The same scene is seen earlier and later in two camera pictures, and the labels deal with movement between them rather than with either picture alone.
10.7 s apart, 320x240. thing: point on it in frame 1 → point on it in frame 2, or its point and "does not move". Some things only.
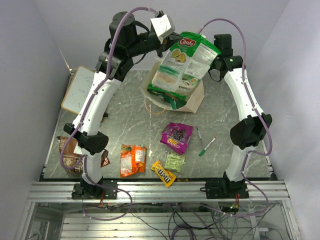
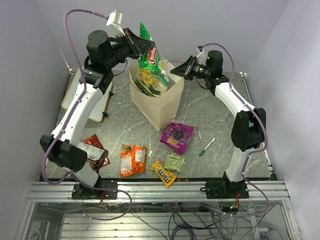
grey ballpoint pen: x=199 y=135 does not move
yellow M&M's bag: x=168 y=177 does not move
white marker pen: x=203 y=151 does not move
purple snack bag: x=176 y=136 does not move
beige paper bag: x=193 y=99 → x=160 y=110
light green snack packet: x=174 y=161 does not move
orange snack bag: x=132 y=159 does not move
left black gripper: x=168 y=42 → x=143 y=45
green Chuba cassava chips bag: x=188 y=62 → x=152 y=77
